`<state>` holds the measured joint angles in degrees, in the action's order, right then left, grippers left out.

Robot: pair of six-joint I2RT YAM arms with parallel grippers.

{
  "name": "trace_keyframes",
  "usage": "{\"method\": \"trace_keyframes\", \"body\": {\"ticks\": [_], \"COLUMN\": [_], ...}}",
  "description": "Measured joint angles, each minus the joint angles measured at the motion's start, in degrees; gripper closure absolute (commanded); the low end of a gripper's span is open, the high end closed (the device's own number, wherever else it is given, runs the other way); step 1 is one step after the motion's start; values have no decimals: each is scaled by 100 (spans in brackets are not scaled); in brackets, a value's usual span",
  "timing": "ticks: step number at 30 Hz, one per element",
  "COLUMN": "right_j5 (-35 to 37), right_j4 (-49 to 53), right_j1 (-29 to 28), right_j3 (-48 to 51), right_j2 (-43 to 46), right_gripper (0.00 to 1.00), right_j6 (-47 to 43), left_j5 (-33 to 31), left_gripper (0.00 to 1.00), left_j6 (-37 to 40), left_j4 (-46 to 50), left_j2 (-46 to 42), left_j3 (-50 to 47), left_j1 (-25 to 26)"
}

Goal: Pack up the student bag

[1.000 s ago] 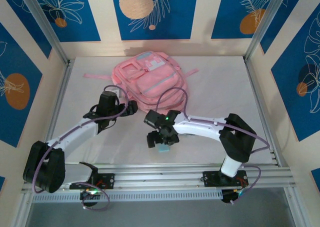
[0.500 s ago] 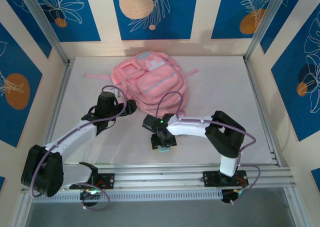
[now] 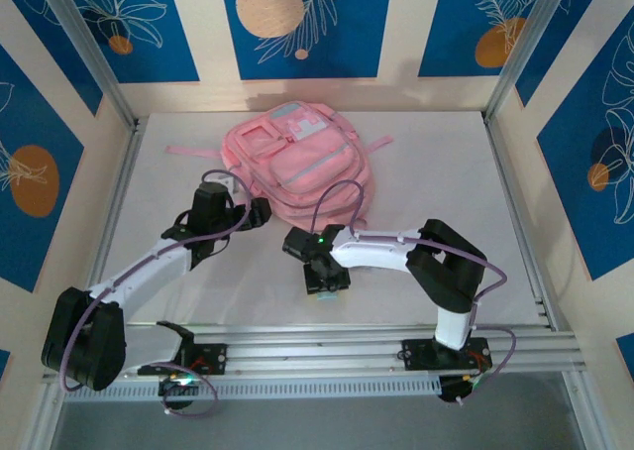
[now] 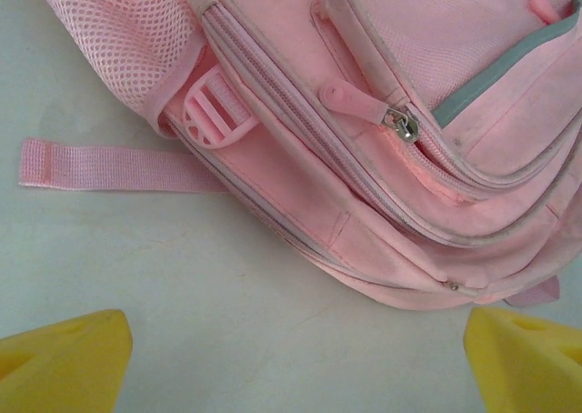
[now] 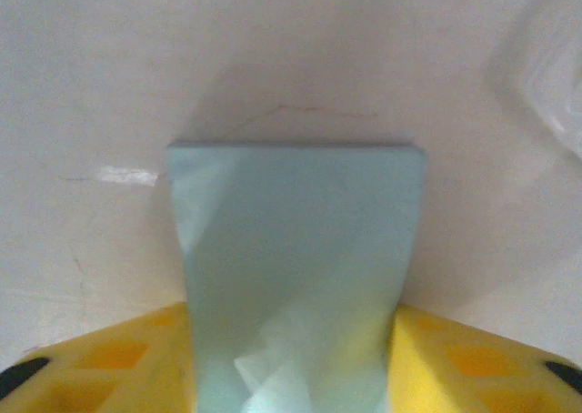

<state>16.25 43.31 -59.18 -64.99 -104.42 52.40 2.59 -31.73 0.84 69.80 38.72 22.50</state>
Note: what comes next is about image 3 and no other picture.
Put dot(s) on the black base electronics box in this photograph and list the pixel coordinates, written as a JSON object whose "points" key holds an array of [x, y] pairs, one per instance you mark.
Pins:
{"points": [[453, 389], [178, 394]]}

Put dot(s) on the pink backpack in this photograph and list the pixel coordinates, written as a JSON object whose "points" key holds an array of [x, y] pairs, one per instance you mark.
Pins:
{"points": [[307, 162]]}

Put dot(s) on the aluminium side rail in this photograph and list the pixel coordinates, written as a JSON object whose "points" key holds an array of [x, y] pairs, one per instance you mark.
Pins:
{"points": [[119, 182], [520, 222]]}

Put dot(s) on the aluminium front rail beam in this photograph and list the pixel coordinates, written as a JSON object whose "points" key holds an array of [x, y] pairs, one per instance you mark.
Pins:
{"points": [[317, 351]]}

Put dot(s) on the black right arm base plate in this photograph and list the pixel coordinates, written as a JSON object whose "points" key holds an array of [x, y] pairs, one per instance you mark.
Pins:
{"points": [[413, 353]]}

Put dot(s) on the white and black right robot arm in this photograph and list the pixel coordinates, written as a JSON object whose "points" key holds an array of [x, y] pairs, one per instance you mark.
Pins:
{"points": [[376, 249]]}

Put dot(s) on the light blue eraser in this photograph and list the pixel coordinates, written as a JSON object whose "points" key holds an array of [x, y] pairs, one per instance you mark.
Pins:
{"points": [[328, 299]]}

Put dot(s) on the aluminium corner post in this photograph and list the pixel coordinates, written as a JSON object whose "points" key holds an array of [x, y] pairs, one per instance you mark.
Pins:
{"points": [[91, 48], [527, 48]]}

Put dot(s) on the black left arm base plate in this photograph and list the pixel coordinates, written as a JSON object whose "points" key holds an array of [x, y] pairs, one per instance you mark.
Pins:
{"points": [[218, 358]]}

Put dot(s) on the aluminium frame leg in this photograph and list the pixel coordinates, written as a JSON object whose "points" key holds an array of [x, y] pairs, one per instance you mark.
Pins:
{"points": [[47, 415], [587, 415]]}

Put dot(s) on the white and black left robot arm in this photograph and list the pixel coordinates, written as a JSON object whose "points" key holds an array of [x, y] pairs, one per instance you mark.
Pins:
{"points": [[143, 266]]}

